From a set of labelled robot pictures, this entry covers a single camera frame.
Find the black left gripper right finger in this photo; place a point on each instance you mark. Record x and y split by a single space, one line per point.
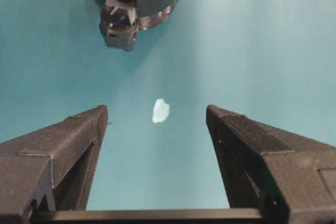
288 177

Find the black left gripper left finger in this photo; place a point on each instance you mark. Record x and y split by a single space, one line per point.
51 168

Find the small white paper scrap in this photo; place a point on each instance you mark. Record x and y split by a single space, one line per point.
161 111

